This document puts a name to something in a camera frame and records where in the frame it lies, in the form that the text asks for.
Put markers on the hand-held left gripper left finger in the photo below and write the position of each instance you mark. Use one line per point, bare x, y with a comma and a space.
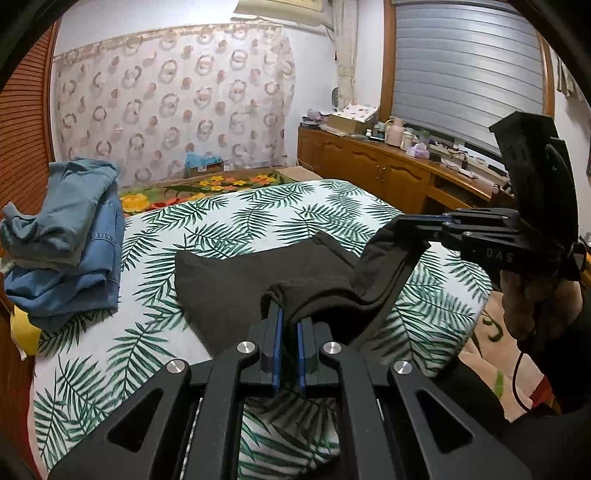
277, 341

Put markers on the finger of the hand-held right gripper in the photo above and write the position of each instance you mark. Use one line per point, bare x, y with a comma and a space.
455, 234
485, 217

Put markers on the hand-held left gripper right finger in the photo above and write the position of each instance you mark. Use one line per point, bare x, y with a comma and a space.
302, 350

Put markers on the black pants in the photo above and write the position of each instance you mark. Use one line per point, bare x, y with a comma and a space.
231, 286

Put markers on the person's right hand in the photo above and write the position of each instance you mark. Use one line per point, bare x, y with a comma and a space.
556, 314

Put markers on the white power strip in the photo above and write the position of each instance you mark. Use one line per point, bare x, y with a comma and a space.
461, 171

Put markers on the purple tissue box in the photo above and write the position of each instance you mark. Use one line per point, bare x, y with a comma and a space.
419, 151

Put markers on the green bottle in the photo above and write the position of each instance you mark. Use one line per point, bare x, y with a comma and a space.
423, 137

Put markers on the white bottle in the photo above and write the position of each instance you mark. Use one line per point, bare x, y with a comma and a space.
407, 141

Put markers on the wooden sideboard cabinet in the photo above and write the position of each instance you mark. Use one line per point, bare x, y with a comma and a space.
369, 161

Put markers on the pink bottle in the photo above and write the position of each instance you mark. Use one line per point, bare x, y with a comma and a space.
394, 134

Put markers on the tied floral curtain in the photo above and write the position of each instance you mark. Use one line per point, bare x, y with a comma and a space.
346, 55
572, 78

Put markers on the leaf print bed sheet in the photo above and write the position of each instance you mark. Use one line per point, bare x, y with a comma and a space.
277, 203

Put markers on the grey window blind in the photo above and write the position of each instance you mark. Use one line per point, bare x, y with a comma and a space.
461, 69

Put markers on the cardboard box with floral lid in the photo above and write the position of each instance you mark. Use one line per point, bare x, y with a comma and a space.
346, 122

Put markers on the small purple pouch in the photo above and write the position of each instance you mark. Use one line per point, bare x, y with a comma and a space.
315, 114

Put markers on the brown cardboard box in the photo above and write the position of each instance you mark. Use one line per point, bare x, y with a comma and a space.
205, 170

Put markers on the blue plastic bag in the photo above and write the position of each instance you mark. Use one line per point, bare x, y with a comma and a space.
201, 158

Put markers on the blue denim folded jeans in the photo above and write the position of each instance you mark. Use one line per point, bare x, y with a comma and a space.
83, 290

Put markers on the yellow cloth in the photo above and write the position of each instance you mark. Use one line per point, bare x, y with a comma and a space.
23, 332

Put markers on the light blue folded jeans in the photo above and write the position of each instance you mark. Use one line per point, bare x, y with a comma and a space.
60, 207

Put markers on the wooden slatted wardrobe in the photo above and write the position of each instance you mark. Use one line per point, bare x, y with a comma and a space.
27, 138

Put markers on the wall air conditioner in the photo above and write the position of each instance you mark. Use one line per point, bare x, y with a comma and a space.
277, 11

